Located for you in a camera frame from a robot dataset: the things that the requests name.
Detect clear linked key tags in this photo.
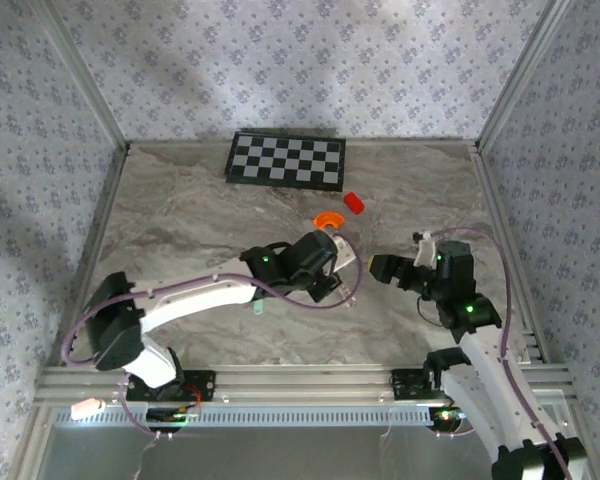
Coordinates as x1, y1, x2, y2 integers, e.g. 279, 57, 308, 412
336, 282, 359, 311

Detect black white checkerboard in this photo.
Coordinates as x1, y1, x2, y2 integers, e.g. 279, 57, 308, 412
223, 130, 347, 192

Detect small circuit board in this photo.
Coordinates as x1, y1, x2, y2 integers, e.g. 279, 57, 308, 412
429, 407, 466, 431
147, 407, 201, 426

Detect grey metal sheet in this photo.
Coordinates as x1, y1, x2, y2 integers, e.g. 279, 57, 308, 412
29, 422, 501, 480

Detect white orange tag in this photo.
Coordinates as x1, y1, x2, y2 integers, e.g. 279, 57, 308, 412
70, 397, 106, 420

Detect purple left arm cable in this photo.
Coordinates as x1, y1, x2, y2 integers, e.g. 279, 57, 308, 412
59, 233, 365, 441

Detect orange half ring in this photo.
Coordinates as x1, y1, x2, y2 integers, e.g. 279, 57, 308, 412
312, 211, 346, 232

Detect aluminium side rail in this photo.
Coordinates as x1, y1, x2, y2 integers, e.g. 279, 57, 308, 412
47, 142, 133, 369
469, 141, 554, 366

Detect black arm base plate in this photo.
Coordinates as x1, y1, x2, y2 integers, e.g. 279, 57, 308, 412
390, 368, 434, 401
124, 368, 217, 402

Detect aluminium frame rail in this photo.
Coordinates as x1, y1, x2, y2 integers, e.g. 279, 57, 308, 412
34, 364, 576, 406

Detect grey slotted cable duct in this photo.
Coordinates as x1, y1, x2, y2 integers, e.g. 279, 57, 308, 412
52, 403, 434, 429

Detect aluminium frame post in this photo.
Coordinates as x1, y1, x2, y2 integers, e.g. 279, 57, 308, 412
29, 0, 131, 151
474, 0, 576, 151

